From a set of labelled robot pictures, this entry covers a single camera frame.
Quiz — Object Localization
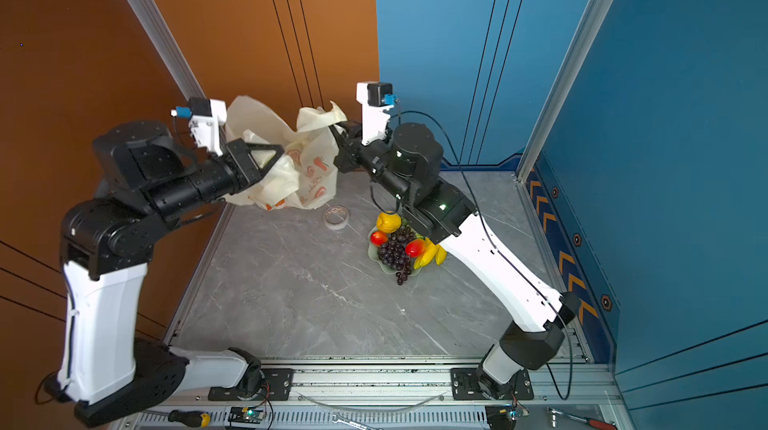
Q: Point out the left green circuit board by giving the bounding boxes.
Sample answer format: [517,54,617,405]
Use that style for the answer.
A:
[227,406,268,426]

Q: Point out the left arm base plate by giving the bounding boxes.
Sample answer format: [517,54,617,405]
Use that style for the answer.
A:
[207,368,295,402]

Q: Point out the cream plastic bag orange print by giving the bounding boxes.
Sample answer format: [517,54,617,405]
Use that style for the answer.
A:
[225,96,347,211]

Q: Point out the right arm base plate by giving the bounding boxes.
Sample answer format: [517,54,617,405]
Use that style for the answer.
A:
[450,368,535,401]

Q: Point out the left aluminium corner post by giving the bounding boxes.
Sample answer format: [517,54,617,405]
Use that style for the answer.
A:
[126,0,205,99]

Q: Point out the green leaf-shaped plate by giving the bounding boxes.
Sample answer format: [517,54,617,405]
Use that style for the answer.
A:
[367,224,422,276]

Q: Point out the red handled tool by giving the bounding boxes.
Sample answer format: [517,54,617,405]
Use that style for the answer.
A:
[546,407,617,430]

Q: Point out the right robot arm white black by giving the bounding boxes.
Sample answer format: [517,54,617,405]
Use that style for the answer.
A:
[331,122,578,399]

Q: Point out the aluminium corner post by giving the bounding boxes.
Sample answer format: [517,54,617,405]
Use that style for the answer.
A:
[516,0,614,184]
[126,0,205,99]

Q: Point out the clear tape roll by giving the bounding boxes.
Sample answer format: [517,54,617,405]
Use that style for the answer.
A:
[323,206,350,231]

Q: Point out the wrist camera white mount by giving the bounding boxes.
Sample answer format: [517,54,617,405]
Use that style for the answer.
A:
[356,82,396,145]
[170,97,227,156]

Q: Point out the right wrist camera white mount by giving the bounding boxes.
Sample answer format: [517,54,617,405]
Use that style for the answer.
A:
[356,82,396,145]

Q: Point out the right green circuit board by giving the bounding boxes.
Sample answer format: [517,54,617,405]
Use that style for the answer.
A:
[485,406,530,430]

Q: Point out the yellow lemon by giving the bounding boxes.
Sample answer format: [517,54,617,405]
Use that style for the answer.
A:
[376,213,402,234]

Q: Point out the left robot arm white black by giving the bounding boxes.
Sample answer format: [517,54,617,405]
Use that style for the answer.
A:
[43,121,268,428]

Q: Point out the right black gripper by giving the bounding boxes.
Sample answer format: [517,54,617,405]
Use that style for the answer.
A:
[332,114,422,207]

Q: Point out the red apple right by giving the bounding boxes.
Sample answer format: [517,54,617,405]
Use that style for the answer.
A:
[405,239,427,259]

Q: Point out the green circuit board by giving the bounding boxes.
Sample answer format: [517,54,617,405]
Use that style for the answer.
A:
[227,406,268,426]
[485,406,530,430]

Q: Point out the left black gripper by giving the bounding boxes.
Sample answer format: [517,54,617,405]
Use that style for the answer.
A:
[151,142,284,231]

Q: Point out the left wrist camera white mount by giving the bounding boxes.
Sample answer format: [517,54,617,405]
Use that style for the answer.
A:
[170,97,227,156]

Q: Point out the right aluminium corner post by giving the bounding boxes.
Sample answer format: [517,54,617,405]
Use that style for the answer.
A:
[516,0,614,184]

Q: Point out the yellow banana bunch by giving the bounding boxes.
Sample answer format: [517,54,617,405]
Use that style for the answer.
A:
[413,239,447,270]

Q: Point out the aluminium front rail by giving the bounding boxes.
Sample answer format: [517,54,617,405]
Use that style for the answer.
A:
[112,357,634,429]

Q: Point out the dark purple grape bunch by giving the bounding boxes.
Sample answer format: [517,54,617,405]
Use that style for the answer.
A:
[376,225,417,285]

